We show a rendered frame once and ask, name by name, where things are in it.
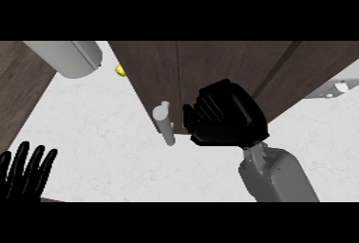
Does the white faucet fixture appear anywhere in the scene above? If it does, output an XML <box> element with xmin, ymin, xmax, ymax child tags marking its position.
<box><xmin>303</xmin><ymin>60</ymin><xmax>359</xmax><ymax>100</ymax></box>

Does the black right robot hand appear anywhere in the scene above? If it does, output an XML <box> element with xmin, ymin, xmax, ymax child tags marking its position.
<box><xmin>181</xmin><ymin>78</ymin><xmax>271</xmax><ymax>150</ymax></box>

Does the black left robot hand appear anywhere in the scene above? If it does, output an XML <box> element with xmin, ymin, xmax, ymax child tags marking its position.
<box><xmin>0</xmin><ymin>140</ymin><xmax>59</xmax><ymax>203</ymax></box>

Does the grey cabinet door handle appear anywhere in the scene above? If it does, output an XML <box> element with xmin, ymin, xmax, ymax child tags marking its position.
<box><xmin>152</xmin><ymin>101</ymin><xmax>179</xmax><ymax>147</ymax></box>

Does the pale grey appliance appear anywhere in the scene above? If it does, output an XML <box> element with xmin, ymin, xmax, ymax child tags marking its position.
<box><xmin>21</xmin><ymin>41</ymin><xmax>104</xmax><ymax>80</ymax></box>

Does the dark wooden cabinet door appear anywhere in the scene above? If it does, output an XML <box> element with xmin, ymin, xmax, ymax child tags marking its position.
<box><xmin>107</xmin><ymin>41</ymin><xmax>185</xmax><ymax>136</ymax></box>

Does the dark wooden cabinet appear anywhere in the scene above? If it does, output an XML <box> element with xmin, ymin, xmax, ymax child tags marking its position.
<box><xmin>176</xmin><ymin>41</ymin><xmax>359</xmax><ymax>136</ymax></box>

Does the dark wooden side panel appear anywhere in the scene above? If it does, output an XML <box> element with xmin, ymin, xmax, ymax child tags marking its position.
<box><xmin>0</xmin><ymin>41</ymin><xmax>59</xmax><ymax>153</ymax></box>

